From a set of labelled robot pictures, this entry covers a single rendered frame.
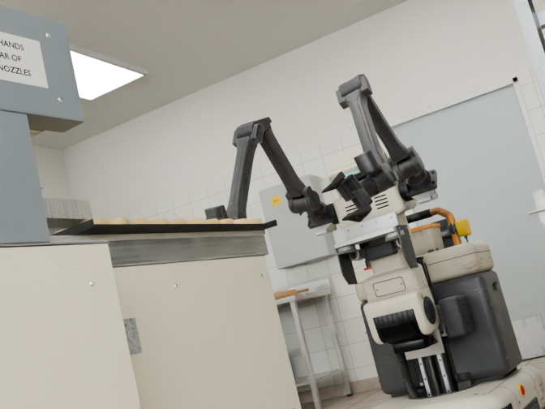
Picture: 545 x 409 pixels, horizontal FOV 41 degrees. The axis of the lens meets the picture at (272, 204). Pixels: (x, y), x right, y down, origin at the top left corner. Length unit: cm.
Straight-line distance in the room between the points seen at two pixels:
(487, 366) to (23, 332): 222
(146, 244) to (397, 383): 182
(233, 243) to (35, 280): 76
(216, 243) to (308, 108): 482
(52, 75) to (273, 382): 86
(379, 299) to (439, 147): 332
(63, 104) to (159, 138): 605
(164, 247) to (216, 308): 18
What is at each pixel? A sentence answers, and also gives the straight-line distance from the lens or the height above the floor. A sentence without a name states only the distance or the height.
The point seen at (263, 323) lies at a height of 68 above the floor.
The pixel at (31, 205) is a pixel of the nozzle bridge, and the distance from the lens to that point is 99.
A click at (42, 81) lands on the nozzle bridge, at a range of 108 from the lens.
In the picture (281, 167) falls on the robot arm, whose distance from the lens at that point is 269.
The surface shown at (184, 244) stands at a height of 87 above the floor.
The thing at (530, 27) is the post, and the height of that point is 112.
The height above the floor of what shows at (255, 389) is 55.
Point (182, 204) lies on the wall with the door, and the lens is 691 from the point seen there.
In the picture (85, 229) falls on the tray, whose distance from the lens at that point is 127.
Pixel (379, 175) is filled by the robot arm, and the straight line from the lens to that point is 210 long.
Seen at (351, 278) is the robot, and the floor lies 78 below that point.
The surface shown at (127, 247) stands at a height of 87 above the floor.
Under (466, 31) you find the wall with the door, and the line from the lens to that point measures 606.
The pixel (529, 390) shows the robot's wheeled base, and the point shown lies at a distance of 294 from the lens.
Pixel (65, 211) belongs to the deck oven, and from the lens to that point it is 574.
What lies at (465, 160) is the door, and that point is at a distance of 590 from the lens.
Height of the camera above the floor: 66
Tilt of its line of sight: 10 degrees up
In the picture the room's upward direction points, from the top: 14 degrees counter-clockwise
